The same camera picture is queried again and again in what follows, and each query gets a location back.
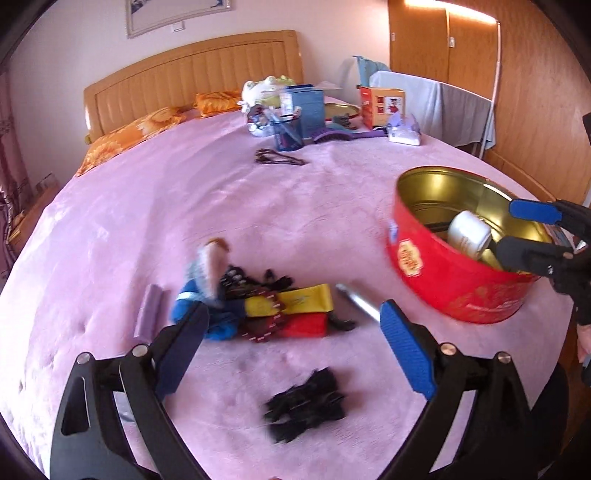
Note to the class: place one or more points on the wooden nightstand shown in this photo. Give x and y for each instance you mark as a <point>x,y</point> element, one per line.
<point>32,212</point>

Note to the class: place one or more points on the white green plush toy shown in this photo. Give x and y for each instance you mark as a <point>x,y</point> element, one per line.
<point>261,90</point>

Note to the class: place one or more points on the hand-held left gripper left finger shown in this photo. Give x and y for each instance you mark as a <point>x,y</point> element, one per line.
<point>184,344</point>

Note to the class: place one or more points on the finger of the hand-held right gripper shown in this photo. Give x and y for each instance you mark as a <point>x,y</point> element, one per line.
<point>531,210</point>
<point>521,254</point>

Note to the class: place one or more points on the blue box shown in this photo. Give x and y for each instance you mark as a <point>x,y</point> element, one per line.
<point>310,106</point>

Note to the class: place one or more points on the patterned curtain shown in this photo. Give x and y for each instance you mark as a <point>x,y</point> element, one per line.
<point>11,152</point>

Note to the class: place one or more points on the teal cloth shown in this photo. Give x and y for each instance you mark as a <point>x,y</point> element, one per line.
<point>369,67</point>

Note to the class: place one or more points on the bowl of small trinkets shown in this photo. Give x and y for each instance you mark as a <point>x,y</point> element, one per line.
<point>259,124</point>

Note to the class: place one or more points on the red round tin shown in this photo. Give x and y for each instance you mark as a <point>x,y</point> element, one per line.
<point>438,286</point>

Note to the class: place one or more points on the purple hairbrush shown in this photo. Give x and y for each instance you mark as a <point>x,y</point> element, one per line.
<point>328,136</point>

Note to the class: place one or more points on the clear plastic packet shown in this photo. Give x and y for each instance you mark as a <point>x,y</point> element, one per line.
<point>404,131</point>

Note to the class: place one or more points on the person's right hand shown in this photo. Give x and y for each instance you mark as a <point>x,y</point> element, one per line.
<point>585,341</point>

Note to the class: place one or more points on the silver metal tube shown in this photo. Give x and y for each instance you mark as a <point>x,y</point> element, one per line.
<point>358,302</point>

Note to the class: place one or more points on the pink blanket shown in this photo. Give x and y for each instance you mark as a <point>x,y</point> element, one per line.
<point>207,207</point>

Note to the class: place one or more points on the gold round tin lid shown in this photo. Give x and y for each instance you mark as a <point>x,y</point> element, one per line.
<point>344,110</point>

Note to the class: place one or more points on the blue mesh pen holder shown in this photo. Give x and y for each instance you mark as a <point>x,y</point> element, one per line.
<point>287,136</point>

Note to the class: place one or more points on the large orange floral pillow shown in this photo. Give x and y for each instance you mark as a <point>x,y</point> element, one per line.
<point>124,134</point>

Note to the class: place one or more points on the framed wall picture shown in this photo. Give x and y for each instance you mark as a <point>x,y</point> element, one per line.
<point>175,9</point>

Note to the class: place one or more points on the yellow band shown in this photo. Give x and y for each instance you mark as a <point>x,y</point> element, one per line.
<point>304,297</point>

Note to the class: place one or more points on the light blue towel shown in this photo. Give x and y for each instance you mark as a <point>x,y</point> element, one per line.
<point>415,90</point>

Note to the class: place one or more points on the black hair clips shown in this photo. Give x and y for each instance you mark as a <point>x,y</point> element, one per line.
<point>304,404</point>

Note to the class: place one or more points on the small orange floral pillow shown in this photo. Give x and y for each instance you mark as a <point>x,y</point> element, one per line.
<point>214,101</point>

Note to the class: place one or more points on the white jar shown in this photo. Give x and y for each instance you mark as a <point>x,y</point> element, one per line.
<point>466,230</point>

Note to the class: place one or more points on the brown sunglasses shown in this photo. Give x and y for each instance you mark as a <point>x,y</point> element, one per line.
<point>277,158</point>

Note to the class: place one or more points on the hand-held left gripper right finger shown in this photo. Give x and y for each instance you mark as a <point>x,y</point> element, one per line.
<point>406,350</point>

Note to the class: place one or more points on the blue dressed doll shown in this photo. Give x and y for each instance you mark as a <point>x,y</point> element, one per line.
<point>194,295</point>

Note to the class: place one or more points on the wooden wardrobe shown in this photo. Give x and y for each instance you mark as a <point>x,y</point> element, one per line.
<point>531,115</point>

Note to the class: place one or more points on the orange cardboard box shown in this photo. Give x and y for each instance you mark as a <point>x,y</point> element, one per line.
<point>383,106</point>

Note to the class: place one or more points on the white drying rack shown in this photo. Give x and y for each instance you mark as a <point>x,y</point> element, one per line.
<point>497,69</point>

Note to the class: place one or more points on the grey towel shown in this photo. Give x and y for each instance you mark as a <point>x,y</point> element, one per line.
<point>466,115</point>

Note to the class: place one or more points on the wooden headboard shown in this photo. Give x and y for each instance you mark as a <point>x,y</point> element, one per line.
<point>184,69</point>

